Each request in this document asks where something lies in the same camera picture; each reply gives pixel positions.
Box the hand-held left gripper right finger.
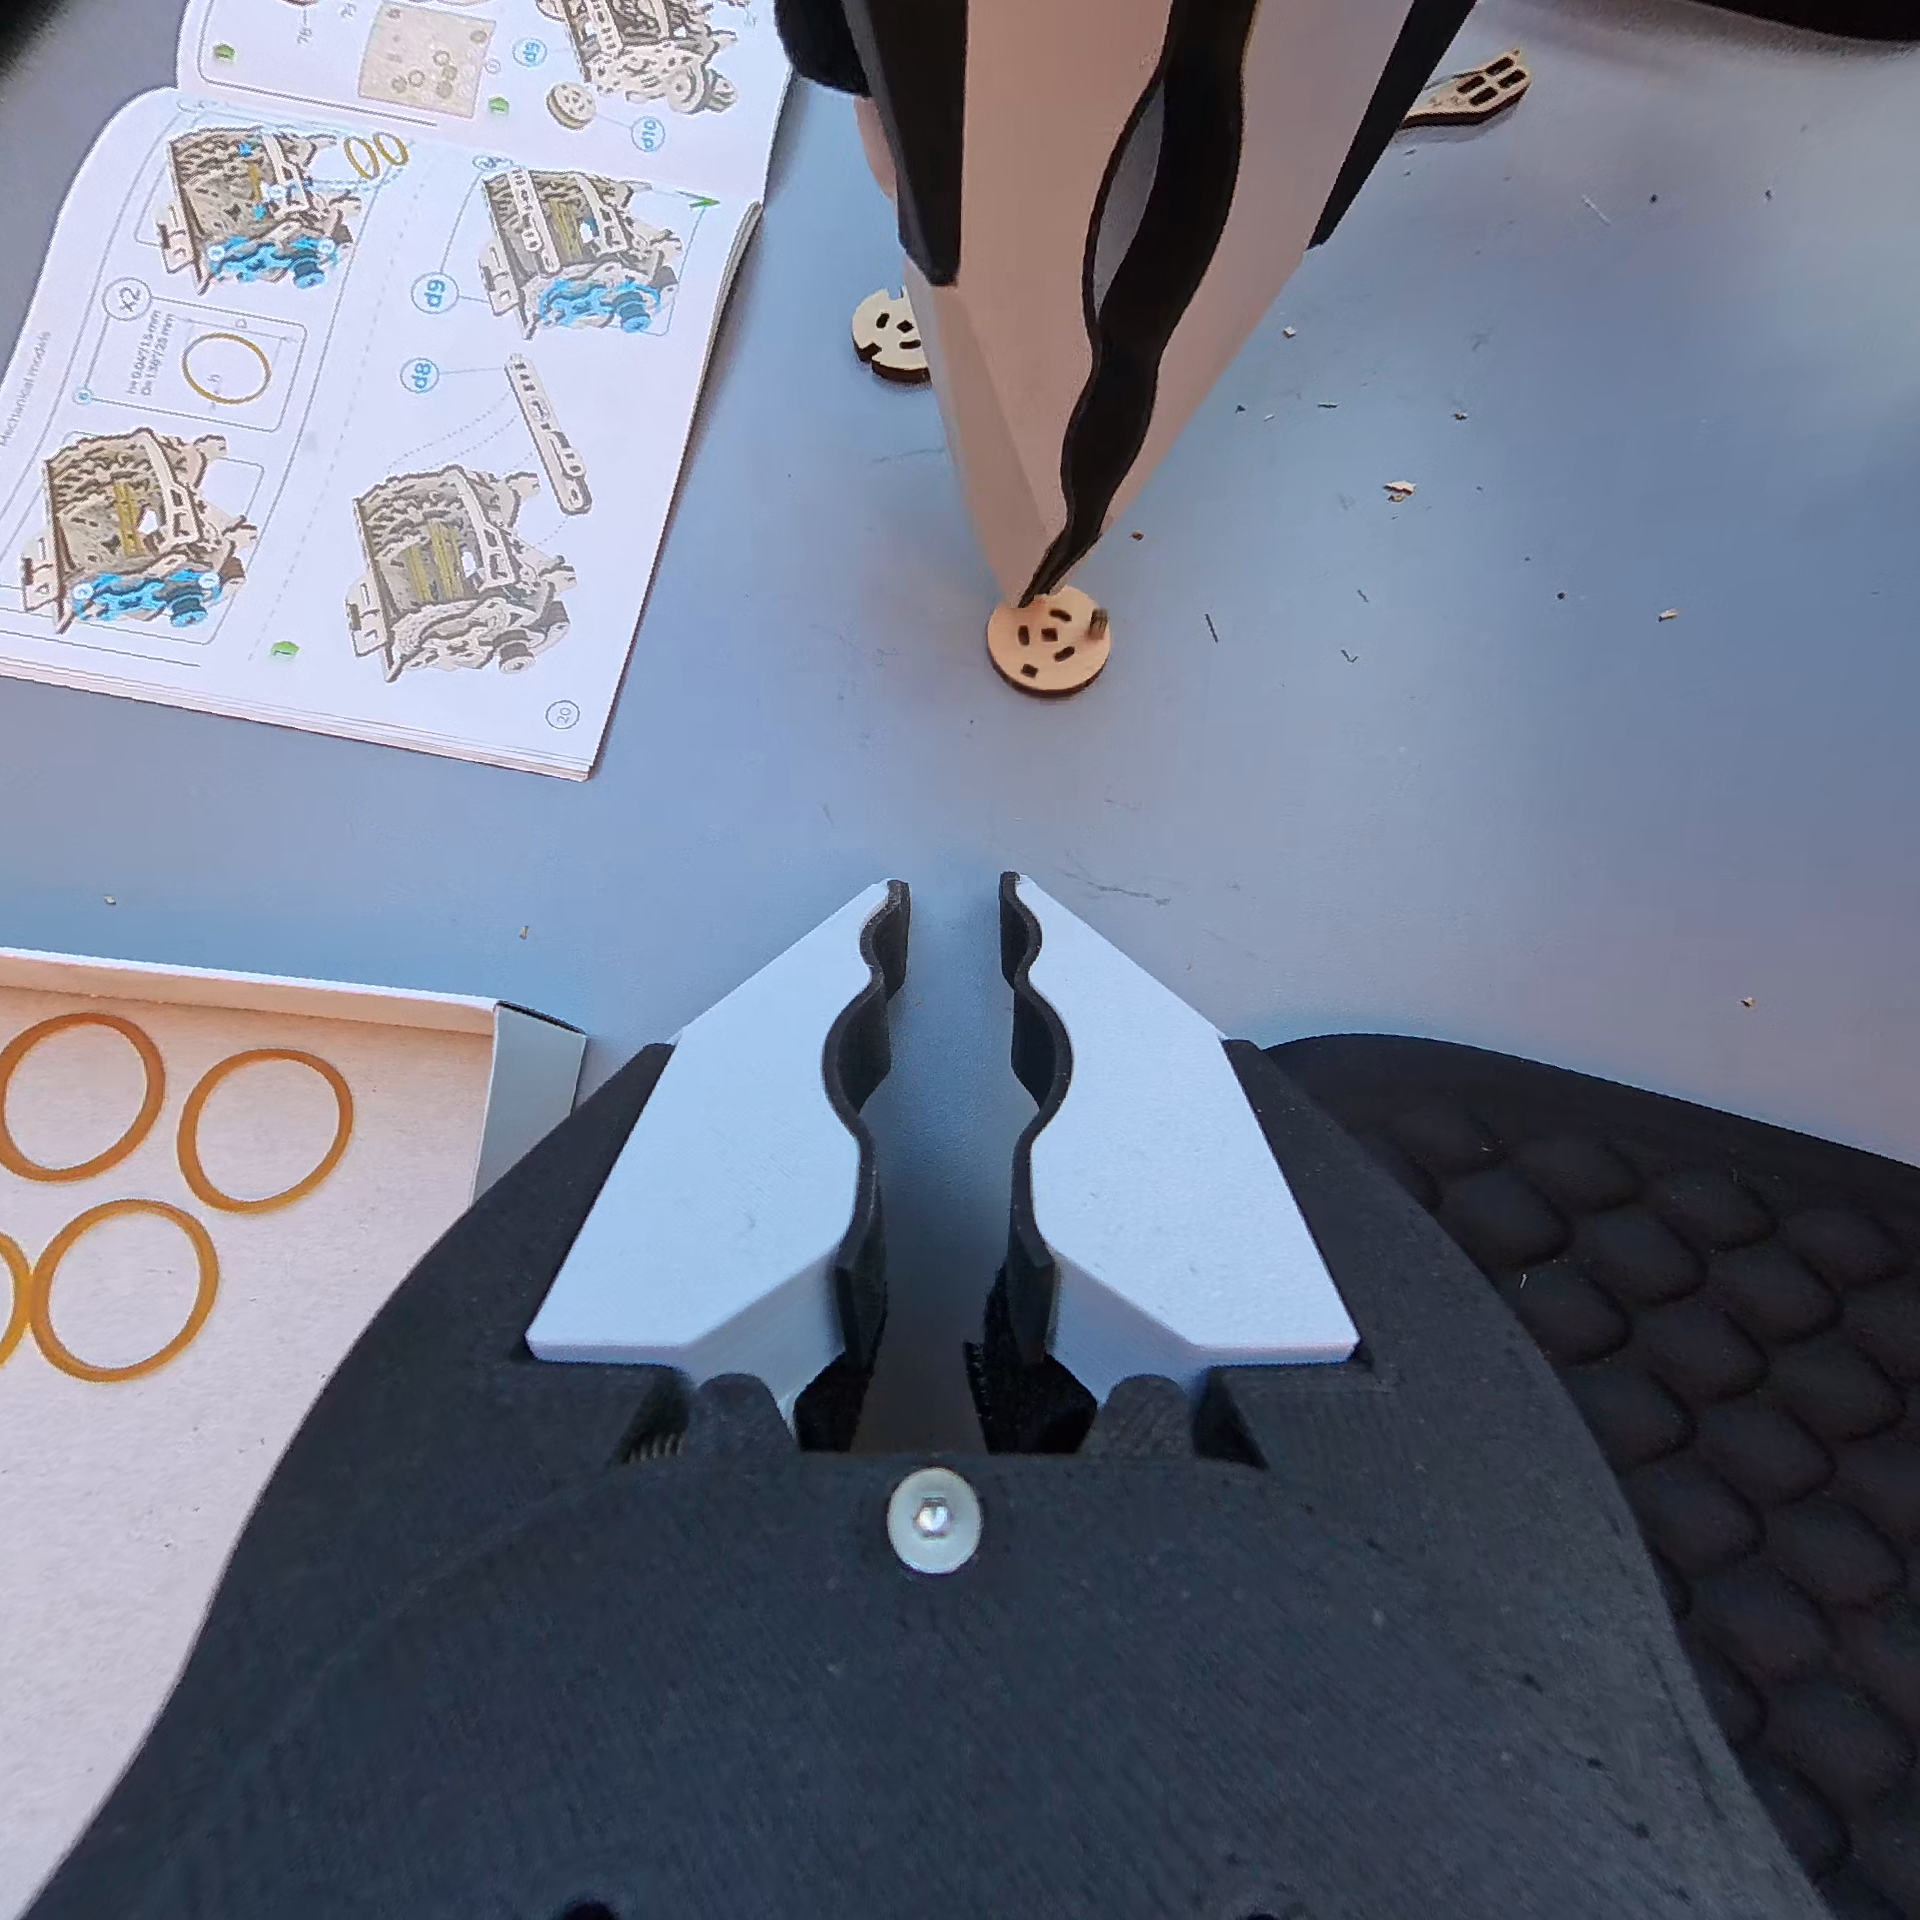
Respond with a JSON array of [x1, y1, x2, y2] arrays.
[[997, 870, 1362, 1413]]

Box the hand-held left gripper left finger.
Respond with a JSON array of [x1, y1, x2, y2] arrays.
[[525, 881, 912, 1419]]

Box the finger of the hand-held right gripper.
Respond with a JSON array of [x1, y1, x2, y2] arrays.
[[904, 0, 1176, 606], [1027, 0, 1416, 609]]

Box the round wooden disc with pegs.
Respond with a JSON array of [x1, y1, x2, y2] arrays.
[[987, 585, 1116, 699]]

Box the grey desk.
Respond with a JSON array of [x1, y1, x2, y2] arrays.
[[0, 0, 1920, 1163]]

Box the notched round wooden disc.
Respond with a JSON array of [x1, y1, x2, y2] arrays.
[[850, 288, 935, 387]]

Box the slotted flat wooden part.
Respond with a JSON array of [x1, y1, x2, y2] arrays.
[[1401, 49, 1536, 129]]

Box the scattered yellow rubber bands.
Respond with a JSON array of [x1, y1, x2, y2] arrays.
[[0, 1013, 356, 1382]]

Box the white cardboard box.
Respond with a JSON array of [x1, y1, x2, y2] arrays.
[[0, 948, 589, 1920]]

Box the white instruction booklet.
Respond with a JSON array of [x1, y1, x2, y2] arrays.
[[0, 0, 794, 781]]

